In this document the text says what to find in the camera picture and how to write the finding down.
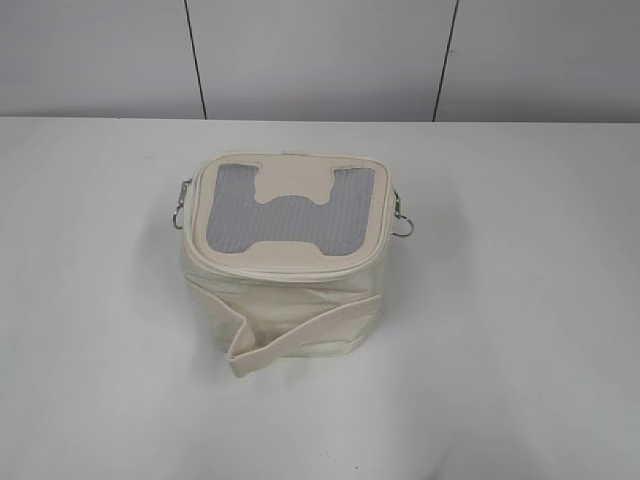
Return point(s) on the cream canvas zipper bag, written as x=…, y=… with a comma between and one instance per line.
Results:
x=285, y=253

